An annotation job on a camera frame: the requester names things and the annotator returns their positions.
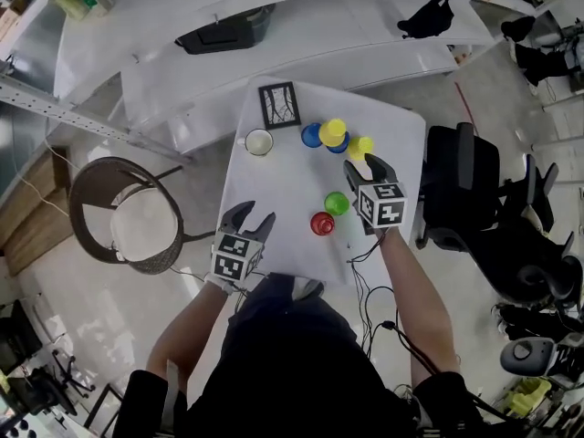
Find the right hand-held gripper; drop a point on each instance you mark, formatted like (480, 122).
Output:
(382, 204)

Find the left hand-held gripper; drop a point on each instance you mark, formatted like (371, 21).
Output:
(237, 256)

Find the yellow plastic cup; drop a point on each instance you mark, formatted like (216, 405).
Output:
(360, 148)
(333, 130)

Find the blue plastic cup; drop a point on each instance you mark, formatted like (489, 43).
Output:
(310, 136)
(341, 148)

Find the green plastic cup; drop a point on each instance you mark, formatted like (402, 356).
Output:
(336, 203)

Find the red plastic cup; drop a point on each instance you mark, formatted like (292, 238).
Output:
(322, 224)

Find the person's left forearm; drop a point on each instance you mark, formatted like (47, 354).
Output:
(187, 336)

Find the person's right forearm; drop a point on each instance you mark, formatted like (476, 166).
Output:
(417, 299)

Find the white ceramic mug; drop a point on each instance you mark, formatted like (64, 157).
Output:
(259, 142)

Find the person's shoe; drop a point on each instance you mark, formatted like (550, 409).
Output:
(308, 288)

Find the black office chair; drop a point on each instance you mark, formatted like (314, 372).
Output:
(461, 176)

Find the white seat cushion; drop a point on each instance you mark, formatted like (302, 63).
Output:
(143, 226)

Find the person's black clothing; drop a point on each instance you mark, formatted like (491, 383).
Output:
(292, 363)

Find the white shelving unit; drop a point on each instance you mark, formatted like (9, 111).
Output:
(319, 30)

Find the dark wicker chair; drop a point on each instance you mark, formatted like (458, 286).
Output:
(91, 185)

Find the black bag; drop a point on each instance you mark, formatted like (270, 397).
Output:
(429, 16)

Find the black storage box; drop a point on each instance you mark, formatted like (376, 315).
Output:
(223, 34)

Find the wooden board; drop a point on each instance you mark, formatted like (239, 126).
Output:
(32, 208)

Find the grey office chair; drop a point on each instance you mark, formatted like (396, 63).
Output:
(529, 356)

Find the black swivel chair base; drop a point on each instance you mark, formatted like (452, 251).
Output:
(50, 381)

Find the yellow-green plastic container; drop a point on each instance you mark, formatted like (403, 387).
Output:
(529, 395)

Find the black picture frame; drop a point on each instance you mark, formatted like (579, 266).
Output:
(279, 105)

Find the perforated metal rail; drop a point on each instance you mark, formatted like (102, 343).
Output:
(68, 112)

